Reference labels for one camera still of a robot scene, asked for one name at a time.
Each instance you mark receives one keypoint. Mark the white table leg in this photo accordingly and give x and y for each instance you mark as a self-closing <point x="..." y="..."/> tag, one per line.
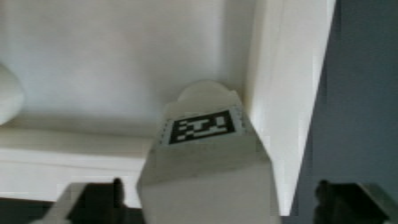
<point x="207" y="183"/>

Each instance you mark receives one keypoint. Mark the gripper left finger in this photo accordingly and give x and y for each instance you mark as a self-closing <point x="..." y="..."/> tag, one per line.
<point x="92" y="205"/>

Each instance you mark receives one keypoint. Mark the white square tabletop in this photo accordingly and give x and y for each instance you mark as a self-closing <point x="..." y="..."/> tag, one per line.
<point x="108" y="54"/>

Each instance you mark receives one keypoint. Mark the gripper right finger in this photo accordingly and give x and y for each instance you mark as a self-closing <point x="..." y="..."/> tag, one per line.
<point x="355" y="203"/>

